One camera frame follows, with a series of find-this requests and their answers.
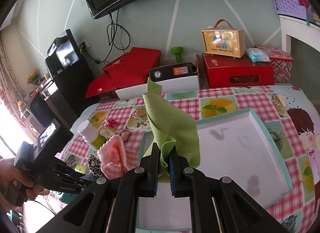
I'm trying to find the leopard print scrunchie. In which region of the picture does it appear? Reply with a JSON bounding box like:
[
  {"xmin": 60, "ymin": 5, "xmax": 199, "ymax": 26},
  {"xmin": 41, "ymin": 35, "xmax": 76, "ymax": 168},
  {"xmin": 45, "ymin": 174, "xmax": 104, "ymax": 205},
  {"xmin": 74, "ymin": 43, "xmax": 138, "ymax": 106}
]
[{"xmin": 87, "ymin": 154, "xmax": 106, "ymax": 178}]

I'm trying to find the pink white knitted cloth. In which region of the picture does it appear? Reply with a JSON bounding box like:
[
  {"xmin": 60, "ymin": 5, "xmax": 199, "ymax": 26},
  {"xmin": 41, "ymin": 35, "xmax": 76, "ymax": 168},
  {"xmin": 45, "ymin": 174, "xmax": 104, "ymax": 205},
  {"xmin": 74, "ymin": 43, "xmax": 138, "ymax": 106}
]
[{"xmin": 97, "ymin": 135, "xmax": 138, "ymax": 179}]

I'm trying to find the pink floral scrunchie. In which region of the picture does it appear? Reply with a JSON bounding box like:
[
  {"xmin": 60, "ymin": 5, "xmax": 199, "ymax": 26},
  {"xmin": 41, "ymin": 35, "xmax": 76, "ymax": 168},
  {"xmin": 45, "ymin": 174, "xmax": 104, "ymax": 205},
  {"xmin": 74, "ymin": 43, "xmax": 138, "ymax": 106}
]
[{"xmin": 117, "ymin": 128, "xmax": 130, "ymax": 141}]

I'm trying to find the red pink ribbon flower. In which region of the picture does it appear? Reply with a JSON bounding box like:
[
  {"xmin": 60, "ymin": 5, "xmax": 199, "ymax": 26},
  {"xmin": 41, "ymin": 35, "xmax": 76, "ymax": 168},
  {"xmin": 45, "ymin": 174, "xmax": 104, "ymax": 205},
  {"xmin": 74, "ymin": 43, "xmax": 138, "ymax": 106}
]
[{"xmin": 104, "ymin": 119, "xmax": 118, "ymax": 128}]

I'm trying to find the green cloth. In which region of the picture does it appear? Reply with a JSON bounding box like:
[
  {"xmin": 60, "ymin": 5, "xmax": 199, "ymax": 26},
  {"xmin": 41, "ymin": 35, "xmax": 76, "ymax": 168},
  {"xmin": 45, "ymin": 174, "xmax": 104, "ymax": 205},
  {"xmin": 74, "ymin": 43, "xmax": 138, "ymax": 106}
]
[{"xmin": 143, "ymin": 79, "xmax": 201, "ymax": 169}]

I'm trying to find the green tissue pack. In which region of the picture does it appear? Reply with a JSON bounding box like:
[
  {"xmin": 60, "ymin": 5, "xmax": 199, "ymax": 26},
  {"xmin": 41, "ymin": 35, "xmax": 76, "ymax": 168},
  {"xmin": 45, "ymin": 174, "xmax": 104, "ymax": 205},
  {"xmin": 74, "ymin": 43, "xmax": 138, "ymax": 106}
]
[{"xmin": 99, "ymin": 126, "xmax": 117, "ymax": 140}]

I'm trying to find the person's left hand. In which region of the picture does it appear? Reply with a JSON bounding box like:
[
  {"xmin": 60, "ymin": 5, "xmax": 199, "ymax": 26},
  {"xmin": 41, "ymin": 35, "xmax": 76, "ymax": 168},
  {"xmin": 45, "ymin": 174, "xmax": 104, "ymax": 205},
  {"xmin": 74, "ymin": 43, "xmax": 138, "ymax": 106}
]
[{"xmin": 0, "ymin": 157, "xmax": 50, "ymax": 212}]

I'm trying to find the white green-label bottle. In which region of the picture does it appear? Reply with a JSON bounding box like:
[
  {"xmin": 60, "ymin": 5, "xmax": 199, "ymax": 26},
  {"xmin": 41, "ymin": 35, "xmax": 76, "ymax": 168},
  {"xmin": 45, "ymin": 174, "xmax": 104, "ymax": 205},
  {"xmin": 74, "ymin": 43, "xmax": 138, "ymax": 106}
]
[{"xmin": 77, "ymin": 120, "xmax": 107, "ymax": 151}]

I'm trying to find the teal shallow box tray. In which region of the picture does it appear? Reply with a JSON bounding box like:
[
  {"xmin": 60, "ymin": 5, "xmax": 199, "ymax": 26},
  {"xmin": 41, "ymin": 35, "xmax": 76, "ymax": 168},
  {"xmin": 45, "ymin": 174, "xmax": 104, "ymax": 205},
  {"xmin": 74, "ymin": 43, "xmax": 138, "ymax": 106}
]
[{"xmin": 136, "ymin": 108, "xmax": 293, "ymax": 232}]

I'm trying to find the black cabinet with printer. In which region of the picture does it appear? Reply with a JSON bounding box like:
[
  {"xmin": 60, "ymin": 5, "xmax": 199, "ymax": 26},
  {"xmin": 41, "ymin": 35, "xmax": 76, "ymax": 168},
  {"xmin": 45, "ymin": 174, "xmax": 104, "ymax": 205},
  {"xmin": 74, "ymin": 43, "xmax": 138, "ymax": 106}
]
[{"xmin": 27, "ymin": 29, "xmax": 99, "ymax": 131}]

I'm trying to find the pink checkered picture tablecloth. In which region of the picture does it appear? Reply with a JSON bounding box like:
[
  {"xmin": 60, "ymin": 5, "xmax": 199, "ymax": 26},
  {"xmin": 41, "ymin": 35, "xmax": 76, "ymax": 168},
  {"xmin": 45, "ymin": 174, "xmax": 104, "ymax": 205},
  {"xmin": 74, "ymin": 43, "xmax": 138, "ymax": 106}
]
[{"xmin": 72, "ymin": 84, "xmax": 319, "ymax": 232}]

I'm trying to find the white foam board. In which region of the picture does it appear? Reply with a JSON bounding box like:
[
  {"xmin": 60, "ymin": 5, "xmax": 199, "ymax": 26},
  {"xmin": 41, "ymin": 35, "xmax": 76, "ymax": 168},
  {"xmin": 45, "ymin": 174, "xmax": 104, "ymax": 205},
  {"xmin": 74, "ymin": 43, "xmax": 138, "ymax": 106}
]
[{"xmin": 114, "ymin": 75, "xmax": 200, "ymax": 101}]

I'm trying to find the red gift bag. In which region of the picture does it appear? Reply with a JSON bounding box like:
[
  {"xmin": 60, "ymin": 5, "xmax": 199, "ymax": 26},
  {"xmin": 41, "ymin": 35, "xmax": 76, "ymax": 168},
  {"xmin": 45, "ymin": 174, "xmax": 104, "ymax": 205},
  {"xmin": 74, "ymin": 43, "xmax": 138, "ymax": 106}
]
[{"xmin": 86, "ymin": 47, "xmax": 161, "ymax": 98}]

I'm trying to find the red cut-out box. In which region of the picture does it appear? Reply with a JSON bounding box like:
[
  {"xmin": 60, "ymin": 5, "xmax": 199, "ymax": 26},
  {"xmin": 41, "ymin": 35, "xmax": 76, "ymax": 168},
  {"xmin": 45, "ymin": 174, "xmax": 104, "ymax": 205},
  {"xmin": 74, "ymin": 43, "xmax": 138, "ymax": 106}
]
[{"xmin": 202, "ymin": 54, "xmax": 274, "ymax": 88}]

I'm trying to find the black carton box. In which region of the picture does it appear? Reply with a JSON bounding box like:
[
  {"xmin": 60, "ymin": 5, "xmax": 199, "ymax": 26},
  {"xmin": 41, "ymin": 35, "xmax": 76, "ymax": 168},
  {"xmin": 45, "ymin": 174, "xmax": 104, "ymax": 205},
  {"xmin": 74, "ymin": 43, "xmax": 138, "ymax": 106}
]
[{"xmin": 148, "ymin": 62, "xmax": 197, "ymax": 82}]

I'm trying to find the blue wet wipes pack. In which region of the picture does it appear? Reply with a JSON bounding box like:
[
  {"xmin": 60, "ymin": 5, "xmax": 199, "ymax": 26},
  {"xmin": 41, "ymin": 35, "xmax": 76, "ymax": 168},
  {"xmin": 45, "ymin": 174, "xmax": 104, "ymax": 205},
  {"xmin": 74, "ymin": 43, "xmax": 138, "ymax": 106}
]
[{"xmin": 246, "ymin": 48, "xmax": 270, "ymax": 63}]

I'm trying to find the red patterned box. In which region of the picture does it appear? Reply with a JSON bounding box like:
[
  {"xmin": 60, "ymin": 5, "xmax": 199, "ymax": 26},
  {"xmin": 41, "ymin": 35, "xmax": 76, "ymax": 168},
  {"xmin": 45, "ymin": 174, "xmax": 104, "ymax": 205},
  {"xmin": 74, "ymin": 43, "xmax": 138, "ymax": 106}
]
[{"xmin": 255, "ymin": 45, "xmax": 294, "ymax": 83}]

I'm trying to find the green dumbbell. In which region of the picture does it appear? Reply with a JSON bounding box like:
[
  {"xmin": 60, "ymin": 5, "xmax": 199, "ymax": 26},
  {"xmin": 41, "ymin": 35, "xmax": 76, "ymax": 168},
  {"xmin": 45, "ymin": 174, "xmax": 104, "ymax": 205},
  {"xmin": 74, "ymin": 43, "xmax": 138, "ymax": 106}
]
[{"xmin": 170, "ymin": 46, "xmax": 183, "ymax": 63}]

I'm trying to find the white desk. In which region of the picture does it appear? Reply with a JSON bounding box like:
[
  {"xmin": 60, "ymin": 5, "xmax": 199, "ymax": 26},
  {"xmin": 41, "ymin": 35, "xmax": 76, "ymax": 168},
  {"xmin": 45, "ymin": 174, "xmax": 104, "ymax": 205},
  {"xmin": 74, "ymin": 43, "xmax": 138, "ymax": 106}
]
[{"xmin": 278, "ymin": 13, "xmax": 320, "ymax": 91}]

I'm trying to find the black hanging cable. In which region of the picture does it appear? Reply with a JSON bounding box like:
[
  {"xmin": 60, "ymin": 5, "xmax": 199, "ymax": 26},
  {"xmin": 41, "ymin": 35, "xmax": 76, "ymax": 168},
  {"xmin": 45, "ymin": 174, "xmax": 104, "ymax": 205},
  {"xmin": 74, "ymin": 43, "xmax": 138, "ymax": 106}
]
[{"xmin": 79, "ymin": 10, "xmax": 131, "ymax": 64}]

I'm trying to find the yellow handled gift box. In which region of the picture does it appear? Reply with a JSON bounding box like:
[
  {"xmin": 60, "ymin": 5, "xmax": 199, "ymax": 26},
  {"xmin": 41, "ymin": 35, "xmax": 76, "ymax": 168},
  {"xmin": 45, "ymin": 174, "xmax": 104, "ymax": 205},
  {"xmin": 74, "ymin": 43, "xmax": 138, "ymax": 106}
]
[{"xmin": 201, "ymin": 19, "xmax": 246, "ymax": 58}]

